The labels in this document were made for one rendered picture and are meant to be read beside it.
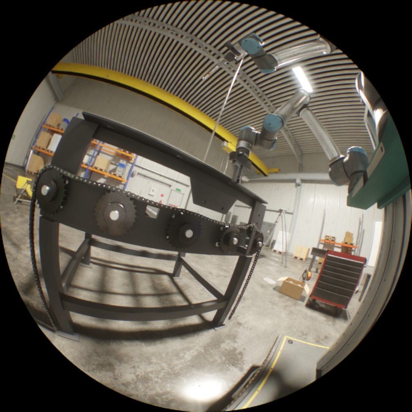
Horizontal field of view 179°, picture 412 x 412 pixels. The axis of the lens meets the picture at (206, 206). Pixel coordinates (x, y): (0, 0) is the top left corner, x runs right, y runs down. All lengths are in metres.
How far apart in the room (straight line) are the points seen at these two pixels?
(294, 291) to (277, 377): 1.91
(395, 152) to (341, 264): 1.98
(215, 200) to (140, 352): 1.09
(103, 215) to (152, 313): 0.58
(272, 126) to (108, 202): 0.74
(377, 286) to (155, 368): 1.17
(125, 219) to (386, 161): 0.85
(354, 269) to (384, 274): 1.60
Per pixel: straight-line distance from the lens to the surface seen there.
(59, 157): 0.64
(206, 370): 1.07
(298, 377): 0.89
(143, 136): 0.53
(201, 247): 0.70
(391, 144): 0.47
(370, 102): 0.60
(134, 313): 0.81
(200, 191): 0.65
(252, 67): 8.05
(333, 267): 2.29
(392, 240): 0.81
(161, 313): 0.85
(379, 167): 0.55
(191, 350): 1.12
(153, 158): 0.59
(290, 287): 2.54
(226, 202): 0.76
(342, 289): 2.40
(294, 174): 11.40
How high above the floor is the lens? 0.94
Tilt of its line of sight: 4 degrees up
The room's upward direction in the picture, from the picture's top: 17 degrees clockwise
